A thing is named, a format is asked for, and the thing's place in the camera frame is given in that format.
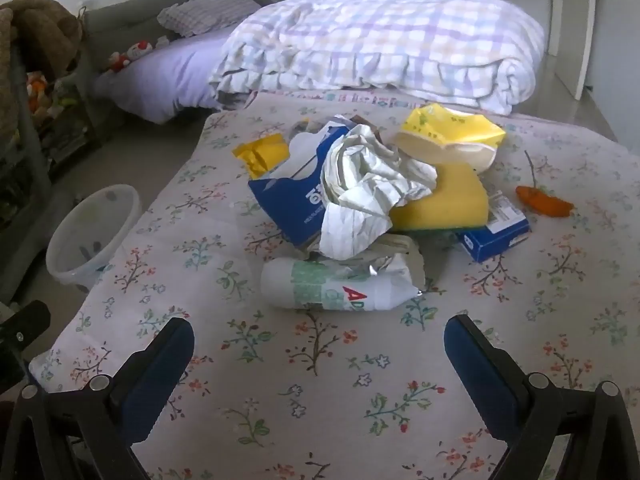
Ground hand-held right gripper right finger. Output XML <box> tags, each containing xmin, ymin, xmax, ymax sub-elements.
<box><xmin>444</xmin><ymin>314</ymin><xmax>640</xmax><ymax>480</ymax></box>

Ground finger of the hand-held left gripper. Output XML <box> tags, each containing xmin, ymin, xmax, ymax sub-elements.
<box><xmin>0</xmin><ymin>300</ymin><xmax>52</xmax><ymax>397</ymax></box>

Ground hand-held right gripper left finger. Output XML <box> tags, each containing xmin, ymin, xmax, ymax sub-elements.
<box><xmin>0</xmin><ymin>317</ymin><xmax>196</xmax><ymax>480</ymax></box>

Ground white plastic waste bin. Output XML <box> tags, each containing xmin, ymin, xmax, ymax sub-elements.
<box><xmin>46</xmin><ymin>184</ymin><xmax>142</xmax><ymax>292</ymax></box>

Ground small blue cardboard box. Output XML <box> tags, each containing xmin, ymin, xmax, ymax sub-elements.
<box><xmin>459</xmin><ymin>191</ymin><xmax>532</xmax><ymax>264</ymax></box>

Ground yellow sponge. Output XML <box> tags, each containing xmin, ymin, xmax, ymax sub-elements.
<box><xmin>389</xmin><ymin>162</ymin><xmax>490</xmax><ymax>233</ymax></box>

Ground crushed white green-printed bottle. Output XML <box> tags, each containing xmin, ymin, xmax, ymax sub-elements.
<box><xmin>260</xmin><ymin>249</ymin><xmax>427</xmax><ymax>313</ymax></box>

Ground low bedside shelf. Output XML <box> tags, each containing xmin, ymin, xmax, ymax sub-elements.
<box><xmin>40</xmin><ymin>72</ymin><xmax>103</xmax><ymax>166</ymax></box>

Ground crumpled white paper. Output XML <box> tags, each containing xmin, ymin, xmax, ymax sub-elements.
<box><xmin>320</xmin><ymin>124</ymin><xmax>439</xmax><ymax>262</ymax></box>

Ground large torn blue carton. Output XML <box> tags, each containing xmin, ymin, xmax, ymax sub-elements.
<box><xmin>247</xmin><ymin>115</ymin><xmax>391</xmax><ymax>248</ymax></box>

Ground orange plush toys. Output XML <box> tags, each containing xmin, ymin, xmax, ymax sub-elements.
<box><xmin>24</xmin><ymin>72</ymin><xmax>52</xmax><ymax>115</ymax></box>

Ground yellow tissue packet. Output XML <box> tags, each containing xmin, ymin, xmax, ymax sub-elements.
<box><xmin>392</xmin><ymin>102</ymin><xmax>507</xmax><ymax>175</ymax></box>

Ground yellow plastic wrapper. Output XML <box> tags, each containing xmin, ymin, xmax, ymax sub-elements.
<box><xmin>233</xmin><ymin>133</ymin><xmax>292</xmax><ymax>179</ymax></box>

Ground lavender pillow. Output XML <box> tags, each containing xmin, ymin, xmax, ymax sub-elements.
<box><xmin>92</xmin><ymin>27</ymin><xmax>242</xmax><ymax>126</ymax></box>

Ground red white plush toy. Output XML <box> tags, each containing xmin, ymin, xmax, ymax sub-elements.
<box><xmin>106</xmin><ymin>40</ymin><xmax>152</xmax><ymax>74</ymax></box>

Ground brown fleece blanket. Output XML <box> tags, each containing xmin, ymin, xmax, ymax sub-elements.
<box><xmin>0</xmin><ymin>0</ymin><xmax>84</xmax><ymax>136</ymax></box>

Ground grey bed headboard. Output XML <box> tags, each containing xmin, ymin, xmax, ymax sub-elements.
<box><xmin>82</xmin><ymin>0</ymin><xmax>274</xmax><ymax>68</ymax></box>

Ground plaid ruffled duvet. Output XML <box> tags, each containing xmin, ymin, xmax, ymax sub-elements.
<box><xmin>207</xmin><ymin>0</ymin><xmax>546</xmax><ymax>116</ymax></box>

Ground plaid ruffled pillow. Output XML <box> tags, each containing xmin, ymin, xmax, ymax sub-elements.
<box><xmin>157</xmin><ymin>0</ymin><xmax>262</xmax><ymax>39</ymax></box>

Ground white door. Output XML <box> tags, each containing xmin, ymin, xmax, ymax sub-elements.
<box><xmin>552</xmin><ymin>0</ymin><xmax>640</xmax><ymax>102</ymax></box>

